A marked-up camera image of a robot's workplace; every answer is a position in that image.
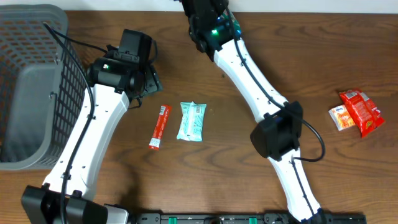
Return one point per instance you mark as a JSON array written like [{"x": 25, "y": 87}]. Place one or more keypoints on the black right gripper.
[{"x": 221, "y": 4}]

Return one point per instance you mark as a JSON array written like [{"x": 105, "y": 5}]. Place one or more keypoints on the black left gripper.
[{"x": 152, "y": 81}]

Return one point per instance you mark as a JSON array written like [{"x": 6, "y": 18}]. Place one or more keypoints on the red stick packet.
[{"x": 160, "y": 126}]

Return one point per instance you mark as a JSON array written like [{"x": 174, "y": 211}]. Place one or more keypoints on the mint green wipes pack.
[{"x": 191, "y": 125}]

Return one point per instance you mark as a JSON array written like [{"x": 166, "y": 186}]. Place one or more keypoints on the orange Kleenex tissue pack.
[{"x": 341, "y": 117}]

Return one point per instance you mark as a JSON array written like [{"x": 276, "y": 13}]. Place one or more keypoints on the orange-red snack bag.
[{"x": 364, "y": 112}]

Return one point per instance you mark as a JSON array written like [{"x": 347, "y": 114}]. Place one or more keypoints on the green 3M wipes package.
[{"x": 228, "y": 16}]

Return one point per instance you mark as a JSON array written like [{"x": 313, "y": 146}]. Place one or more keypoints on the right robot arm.
[{"x": 217, "y": 33}]

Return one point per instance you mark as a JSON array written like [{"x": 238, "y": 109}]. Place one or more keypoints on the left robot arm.
[{"x": 67, "y": 193}]

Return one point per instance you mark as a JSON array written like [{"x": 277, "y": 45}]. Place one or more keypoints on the grey plastic mesh basket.
[{"x": 42, "y": 89}]

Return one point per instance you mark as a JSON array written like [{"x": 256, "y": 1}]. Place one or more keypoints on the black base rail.
[{"x": 267, "y": 218}]

